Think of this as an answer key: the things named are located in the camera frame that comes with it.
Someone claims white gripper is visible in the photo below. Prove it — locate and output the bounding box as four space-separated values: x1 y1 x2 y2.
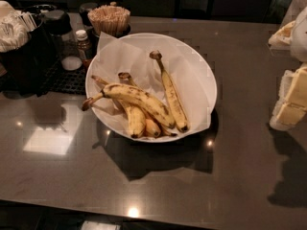
268 7 307 131

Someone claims long yellow banana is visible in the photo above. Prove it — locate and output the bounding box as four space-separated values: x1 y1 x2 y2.
150 50 190 132

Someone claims white bowl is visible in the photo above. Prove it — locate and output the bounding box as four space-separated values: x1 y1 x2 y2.
84 33 218 144

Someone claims middle hidden yellow banana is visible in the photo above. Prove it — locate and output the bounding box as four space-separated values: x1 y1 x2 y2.
118 72 177 138

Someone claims top spotted yellow banana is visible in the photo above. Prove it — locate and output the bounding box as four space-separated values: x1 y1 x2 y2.
82 83 176 129

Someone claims lower left yellow banana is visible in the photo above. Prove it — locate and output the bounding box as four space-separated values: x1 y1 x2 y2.
90 75 146 138

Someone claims white paper liner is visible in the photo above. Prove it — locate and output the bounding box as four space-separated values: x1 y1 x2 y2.
89 32 213 142

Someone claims wooden stir sticks bundle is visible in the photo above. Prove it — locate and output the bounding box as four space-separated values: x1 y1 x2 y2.
87 5 130 36

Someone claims black stir stick cup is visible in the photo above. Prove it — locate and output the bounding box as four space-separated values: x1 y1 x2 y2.
87 26 130 55

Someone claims small brown sauce bottle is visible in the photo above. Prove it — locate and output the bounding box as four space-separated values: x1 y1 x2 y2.
76 30 93 69

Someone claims dark lidded jar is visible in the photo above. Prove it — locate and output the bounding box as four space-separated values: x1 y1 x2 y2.
79 2 98 26

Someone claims black rubber mesh mat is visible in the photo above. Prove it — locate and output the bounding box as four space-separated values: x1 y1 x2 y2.
41 62 85 95

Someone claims black lidded glass shaker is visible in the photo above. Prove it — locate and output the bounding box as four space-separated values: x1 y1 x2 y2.
44 10 83 71

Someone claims black condiment caddy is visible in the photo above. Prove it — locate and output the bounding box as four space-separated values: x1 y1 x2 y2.
0 12 59 96

